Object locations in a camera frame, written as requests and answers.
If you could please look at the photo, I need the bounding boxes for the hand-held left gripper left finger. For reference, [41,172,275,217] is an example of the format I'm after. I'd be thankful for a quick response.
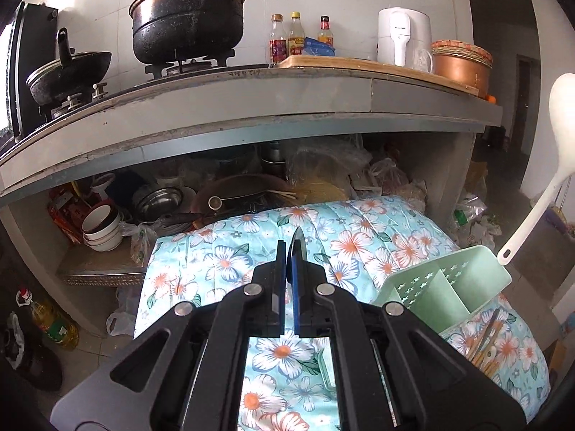
[50,240,288,431]

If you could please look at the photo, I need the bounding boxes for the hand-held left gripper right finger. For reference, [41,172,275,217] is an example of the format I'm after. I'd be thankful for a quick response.
[290,251,527,431]

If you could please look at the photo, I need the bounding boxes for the black blade kitchen knife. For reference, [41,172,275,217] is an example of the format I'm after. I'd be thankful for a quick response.
[289,228,312,263]

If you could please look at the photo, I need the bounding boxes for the green plastic utensil holder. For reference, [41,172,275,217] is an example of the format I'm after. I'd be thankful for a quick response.
[373,245,513,335]

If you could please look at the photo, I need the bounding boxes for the pile of wooden chopsticks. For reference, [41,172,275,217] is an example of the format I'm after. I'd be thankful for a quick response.
[465,307,504,375]

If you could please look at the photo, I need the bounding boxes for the white plastic rice spoon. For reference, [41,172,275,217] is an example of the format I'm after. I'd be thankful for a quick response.
[496,73,575,265]

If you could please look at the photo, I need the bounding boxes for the floral quilted blanket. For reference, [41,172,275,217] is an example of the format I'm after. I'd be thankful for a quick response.
[134,195,551,431]

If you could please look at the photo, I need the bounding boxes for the metal ladle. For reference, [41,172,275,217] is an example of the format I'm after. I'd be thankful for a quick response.
[208,193,270,211]

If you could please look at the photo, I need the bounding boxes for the brown wok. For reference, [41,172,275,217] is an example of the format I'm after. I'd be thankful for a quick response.
[191,174,293,216]

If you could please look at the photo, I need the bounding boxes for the clear bag of noodles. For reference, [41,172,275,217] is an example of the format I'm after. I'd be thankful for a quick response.
[287,139,373,198]

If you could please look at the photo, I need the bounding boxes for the steel bowl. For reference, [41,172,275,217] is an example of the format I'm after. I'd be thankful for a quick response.
[132,186,185,223]

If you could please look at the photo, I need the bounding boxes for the white plastic bag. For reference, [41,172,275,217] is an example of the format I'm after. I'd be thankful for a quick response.
[105,310,135,337]

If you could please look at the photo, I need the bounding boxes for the white bowl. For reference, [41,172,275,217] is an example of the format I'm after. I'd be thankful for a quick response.
[84,232,124,252]
[82,204,121,235]
[83,222,123,243]

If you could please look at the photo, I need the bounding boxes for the heap of plastic bags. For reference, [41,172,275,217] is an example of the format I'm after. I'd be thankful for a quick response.
[454,193,501,252]

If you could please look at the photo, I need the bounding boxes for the red packet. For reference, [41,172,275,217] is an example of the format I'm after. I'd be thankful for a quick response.
[47,184,95,243]

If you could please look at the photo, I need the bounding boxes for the cooking oil bottle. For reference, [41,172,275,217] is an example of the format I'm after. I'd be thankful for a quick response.
[17,289,79,351]

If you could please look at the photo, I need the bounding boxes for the gas stove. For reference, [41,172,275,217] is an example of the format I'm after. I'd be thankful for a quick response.
[33,48,270,122]

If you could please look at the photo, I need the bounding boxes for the wooden cutting board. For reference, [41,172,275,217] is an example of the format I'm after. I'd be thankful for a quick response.
[274,55,480,96]

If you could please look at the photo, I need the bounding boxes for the red label sauce bottle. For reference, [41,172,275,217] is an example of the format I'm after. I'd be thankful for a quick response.
[270,14,288,64]

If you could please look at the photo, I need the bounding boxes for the blue plastic packet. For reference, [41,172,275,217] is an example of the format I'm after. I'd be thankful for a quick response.
[303,36,336,57]

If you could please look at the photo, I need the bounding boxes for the yellow cap sauce bottle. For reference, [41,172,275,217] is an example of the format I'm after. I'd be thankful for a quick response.
[287,11,307,57]

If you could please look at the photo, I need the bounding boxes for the red cap sauce bottle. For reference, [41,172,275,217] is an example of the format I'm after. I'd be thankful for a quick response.
[317,15,335,48]

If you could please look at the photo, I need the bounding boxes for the black plastic bag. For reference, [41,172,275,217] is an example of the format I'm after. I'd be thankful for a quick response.
[0,319,64,391]

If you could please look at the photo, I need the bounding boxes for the clear glass cup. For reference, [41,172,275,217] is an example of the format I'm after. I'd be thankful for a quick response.
[411,49,434,73]

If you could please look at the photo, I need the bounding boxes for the copper basin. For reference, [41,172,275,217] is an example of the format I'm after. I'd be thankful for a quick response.
[432,51,491,98]

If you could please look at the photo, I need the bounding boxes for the large black cooking pot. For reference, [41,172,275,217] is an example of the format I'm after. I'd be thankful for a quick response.
[129,0,262,64]

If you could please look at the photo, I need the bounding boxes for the white kitchen appliance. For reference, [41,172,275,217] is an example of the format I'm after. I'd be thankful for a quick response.
[377,8,433,67]

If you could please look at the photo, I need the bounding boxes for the woven bamboo tray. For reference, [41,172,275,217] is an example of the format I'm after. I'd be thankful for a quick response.
[431,40,493,67]

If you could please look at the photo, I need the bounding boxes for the dark wooden door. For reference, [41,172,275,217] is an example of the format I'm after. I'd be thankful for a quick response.
[512,54,537,153]

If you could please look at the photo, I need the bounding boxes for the black wok with lid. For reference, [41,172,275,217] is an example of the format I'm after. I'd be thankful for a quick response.
[26,28,112,107]

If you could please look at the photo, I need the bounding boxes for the black stove side panel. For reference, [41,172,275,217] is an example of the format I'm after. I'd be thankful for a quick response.
[6,2,60,140]

